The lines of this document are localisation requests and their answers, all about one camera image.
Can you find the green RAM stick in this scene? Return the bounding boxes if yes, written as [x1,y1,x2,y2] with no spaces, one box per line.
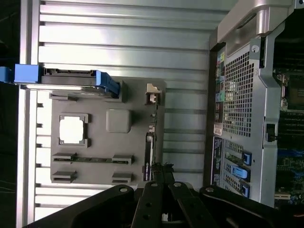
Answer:
[53,155,133,165]

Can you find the blue slot latch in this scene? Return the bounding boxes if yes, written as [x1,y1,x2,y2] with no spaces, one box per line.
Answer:
[240,184,250,198]
[233,167,252,179]
[241,153,253,166]

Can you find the grey plastic parts rack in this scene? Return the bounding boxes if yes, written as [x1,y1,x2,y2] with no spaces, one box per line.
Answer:
[48,79,167,188]

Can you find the silver CPU chip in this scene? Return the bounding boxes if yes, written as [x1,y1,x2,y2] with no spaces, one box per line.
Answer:
[59,117,86,144]

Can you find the green motherboard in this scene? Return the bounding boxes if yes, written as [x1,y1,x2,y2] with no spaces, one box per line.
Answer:
[273,40,304,207]

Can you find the open black PC case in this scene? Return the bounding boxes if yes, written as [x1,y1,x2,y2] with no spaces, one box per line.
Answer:
[201,0,304,214]

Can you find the hard disk with blue carrier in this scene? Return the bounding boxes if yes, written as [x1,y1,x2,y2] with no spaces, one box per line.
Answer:
[0,63,119,97]

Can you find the CPU socket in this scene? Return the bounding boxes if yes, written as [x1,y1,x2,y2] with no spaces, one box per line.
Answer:
[277,71,304,112]

